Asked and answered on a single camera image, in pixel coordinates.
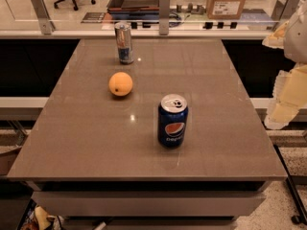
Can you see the middle metal railing post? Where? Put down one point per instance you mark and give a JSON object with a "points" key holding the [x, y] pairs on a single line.
{"points": [[164, 10]]}

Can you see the orange fruit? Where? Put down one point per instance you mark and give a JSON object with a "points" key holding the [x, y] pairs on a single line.
{"points": [[120, 84]]}

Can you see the right metal railing post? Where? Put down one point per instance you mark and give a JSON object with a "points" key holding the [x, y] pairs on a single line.
{"points": [[283, 10]]}

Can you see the silver blue redbull can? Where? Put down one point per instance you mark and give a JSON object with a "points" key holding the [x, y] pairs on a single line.
{"points": [[124, 43]]}

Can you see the metal railing post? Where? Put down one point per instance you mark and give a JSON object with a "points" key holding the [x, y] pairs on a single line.
{"points": [[283, 10], [164, 10], [44, 21]]}

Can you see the blue pepsi can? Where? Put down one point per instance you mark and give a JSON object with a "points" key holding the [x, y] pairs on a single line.
{"points": [[172, 118]]}

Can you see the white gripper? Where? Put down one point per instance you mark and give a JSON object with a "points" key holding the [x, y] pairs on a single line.
{"points": [[297, 37]]}

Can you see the left metal railing post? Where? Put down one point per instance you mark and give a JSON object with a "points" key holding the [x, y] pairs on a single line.
{"points": [[44, 21]]}

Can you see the cardboard box with label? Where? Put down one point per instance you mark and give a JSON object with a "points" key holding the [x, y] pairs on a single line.
{"points": [[224, 9]]}

